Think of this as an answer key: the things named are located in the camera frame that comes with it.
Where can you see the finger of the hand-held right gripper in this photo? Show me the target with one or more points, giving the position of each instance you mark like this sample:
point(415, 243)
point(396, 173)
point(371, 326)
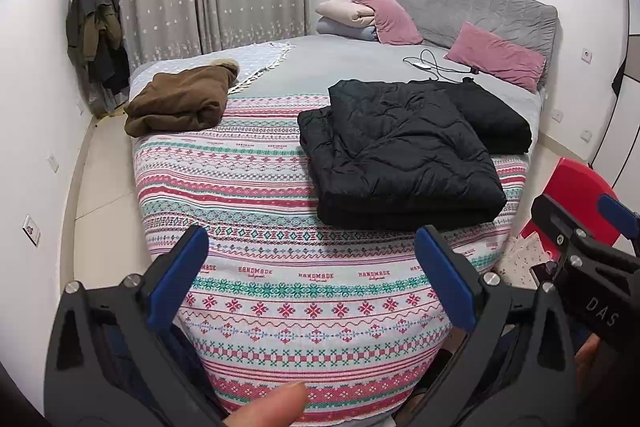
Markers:
point(560, 222)
point(617, 214)

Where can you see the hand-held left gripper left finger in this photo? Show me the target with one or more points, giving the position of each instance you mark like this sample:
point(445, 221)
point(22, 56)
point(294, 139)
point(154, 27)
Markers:
point(172, 279)

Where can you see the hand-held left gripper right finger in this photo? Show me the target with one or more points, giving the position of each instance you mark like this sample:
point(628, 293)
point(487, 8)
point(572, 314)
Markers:
point(447, 282)

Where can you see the black quilted jacket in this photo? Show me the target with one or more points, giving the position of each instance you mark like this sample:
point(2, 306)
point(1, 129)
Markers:
point(400, 157)

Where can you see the hanging dark clothes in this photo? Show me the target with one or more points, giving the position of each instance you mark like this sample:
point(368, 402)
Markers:
point(92, 22)

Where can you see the person's right hand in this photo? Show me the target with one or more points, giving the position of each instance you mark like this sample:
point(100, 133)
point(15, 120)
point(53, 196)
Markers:
point(587, 359)

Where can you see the person's left hand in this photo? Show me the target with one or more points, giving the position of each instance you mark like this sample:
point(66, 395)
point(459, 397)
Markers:
point(275, 407)

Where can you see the red plastic chair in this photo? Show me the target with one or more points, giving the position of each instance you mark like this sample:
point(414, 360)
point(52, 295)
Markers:
point(575, 182)

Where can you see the floral cloth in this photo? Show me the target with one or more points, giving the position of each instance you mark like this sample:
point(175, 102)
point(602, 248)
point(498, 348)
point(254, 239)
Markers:
point(520, 257)

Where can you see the black folded garment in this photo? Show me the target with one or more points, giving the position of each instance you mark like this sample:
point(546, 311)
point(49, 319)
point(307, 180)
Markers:
point(495, 122)

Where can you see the patterned knit blanket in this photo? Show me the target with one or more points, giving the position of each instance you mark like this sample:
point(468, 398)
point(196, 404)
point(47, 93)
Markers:
point(280, 227)

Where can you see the pink pillow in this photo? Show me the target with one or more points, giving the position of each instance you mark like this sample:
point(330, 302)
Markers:
point(495, 54)
point(390, 19)

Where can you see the brown coat with fur trim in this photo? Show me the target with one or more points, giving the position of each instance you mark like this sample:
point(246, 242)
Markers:
point(180, 99)

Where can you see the white fringed throw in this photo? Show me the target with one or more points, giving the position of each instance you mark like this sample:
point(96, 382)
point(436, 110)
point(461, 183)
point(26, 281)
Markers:
point(255, 57)

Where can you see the grey padded headboard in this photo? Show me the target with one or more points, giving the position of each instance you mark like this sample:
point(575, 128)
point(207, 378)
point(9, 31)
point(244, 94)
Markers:
point(460, 2)

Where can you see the bed with grey sheet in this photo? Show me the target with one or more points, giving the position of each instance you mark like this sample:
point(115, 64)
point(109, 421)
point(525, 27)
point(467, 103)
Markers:
point(350, 57)

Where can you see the grey folded pillow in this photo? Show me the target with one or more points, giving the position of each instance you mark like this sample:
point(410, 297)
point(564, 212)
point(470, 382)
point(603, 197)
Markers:
point(340, 31)

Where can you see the beige folded blanket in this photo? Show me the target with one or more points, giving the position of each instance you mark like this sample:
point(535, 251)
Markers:
point(342, 12)

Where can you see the white wall socket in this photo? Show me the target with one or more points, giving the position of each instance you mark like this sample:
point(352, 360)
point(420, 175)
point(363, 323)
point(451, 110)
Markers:
point(31, 229)
point(586, 136)
point(556, 115)
point(53, 162)

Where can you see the round wall socket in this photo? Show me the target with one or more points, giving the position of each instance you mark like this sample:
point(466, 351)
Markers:
point(586, 55)

